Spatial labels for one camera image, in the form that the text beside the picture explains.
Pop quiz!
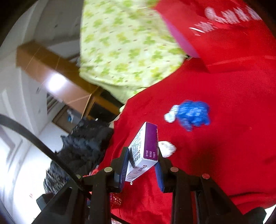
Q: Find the large white tissue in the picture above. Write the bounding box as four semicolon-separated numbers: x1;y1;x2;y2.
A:
158;141;176;158

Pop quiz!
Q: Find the white purple medicine box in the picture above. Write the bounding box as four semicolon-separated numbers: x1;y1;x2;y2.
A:
125;122;159;182

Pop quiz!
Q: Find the blue plastic bag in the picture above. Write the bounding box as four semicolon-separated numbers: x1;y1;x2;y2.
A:
176;100;210;132

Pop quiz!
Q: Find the small white tissue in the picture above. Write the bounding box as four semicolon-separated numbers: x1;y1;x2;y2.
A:
164;105;179;123

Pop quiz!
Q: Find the red plastic mesh basket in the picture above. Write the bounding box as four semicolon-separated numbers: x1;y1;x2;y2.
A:
90;167;124;208

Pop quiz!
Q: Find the black puffer jacket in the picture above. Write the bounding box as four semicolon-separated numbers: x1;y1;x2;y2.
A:
43;119;114;195

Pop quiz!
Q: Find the red fleece blanket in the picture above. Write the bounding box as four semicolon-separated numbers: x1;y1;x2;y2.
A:
99;58;275;213

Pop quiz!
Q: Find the wooden cabinet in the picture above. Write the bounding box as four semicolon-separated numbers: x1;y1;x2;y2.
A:
82;86;123;123

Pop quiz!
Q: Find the green floral quilt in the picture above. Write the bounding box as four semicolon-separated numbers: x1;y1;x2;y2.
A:
80;0;187;103

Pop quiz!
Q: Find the red paper gift bag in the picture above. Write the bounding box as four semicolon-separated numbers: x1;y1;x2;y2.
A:
155;1;275;73

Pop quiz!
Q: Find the black cable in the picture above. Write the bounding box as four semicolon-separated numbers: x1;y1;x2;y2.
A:
0;114;84;191

